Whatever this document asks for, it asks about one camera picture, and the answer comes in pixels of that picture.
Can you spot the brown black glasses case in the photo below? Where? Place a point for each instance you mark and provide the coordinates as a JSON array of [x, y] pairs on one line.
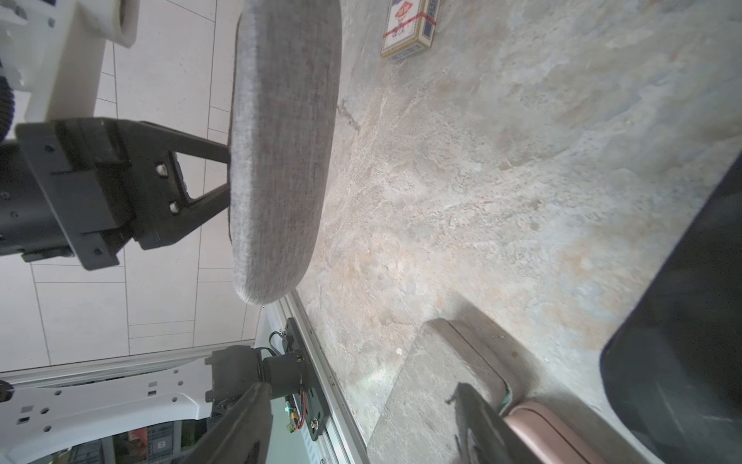
[[672, 371]]

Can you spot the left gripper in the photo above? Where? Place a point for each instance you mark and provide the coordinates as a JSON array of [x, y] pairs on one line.
[[63, 194]]

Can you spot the aluminium mounting rail frame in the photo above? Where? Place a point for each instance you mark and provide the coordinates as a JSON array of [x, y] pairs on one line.
[[155, 408]]

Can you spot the mint case yellow glasses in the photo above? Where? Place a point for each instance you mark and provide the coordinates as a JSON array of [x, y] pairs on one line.
[[418, 424]]

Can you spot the playing card box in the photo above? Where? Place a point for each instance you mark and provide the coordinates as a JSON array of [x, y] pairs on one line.
[[410, 28]]

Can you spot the beige case with glasses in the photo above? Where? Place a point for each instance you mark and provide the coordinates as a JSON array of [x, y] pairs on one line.
[[285, 92]]

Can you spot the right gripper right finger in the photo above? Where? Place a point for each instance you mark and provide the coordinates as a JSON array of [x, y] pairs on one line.
[[482, 435]]

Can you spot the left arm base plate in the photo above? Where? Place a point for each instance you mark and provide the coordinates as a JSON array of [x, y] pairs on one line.
[[316, 410]]

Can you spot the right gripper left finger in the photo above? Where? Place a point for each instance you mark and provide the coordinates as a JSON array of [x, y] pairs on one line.
[[244, 433]]

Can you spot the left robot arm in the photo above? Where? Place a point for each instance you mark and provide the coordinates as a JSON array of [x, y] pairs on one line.
[[84, 188]]

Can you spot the pink glasses case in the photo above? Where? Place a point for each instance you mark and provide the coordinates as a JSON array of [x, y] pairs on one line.
[[548, 437]]

